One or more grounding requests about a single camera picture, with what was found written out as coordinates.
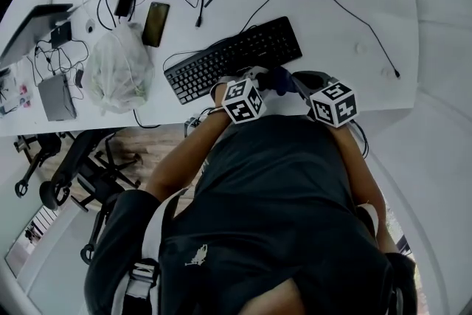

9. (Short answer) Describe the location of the black keyboard cable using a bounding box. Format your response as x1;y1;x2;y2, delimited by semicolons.
241;0;401;79

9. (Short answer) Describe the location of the tangled black cable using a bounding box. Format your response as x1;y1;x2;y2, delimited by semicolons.
33;38;90;100

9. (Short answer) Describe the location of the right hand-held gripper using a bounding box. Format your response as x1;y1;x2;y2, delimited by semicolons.
291;70;360;128

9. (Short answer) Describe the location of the person's right forearm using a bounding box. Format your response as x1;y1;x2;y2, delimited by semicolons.
333;121;398;255

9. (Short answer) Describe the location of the dark laptop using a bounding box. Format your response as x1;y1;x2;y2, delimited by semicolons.
0;3;74;67

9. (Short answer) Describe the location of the clear plastic bag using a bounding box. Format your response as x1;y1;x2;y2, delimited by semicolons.
83;22;155;116

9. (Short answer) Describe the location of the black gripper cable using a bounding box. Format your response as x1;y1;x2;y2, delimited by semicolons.
350;120;370;159

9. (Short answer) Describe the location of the black office chair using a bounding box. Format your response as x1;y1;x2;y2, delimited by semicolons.
13;132;63;198
39;128;143;211
80;191;122;266

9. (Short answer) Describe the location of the grey metal box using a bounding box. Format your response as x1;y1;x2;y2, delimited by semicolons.
38;74;78;122

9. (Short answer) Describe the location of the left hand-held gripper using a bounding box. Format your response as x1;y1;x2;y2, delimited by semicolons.
210;66;276;125

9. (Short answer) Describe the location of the dark blue cloth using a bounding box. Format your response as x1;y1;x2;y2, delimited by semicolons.
271;66;298;97

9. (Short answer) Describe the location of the looped black cable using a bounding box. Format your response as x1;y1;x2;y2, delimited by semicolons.
96;0;125;31

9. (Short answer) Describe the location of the person's left forearm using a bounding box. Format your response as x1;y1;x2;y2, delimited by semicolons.
145;105;232;204

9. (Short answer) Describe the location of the black keyboard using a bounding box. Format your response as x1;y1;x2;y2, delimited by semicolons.
163;15;303;106

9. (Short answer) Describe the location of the black smartphone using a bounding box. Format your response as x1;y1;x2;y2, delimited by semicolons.
142;1;171;48

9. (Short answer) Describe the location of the thin black cable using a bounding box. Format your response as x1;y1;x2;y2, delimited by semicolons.
162;38;237;71

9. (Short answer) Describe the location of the small black box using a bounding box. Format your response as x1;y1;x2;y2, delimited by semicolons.
50;21;73;48

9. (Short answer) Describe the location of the person's dark shirt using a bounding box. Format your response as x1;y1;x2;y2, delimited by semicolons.
83;114;417;315

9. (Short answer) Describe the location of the white harness strap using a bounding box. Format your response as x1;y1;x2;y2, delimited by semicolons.
123;190;187;315

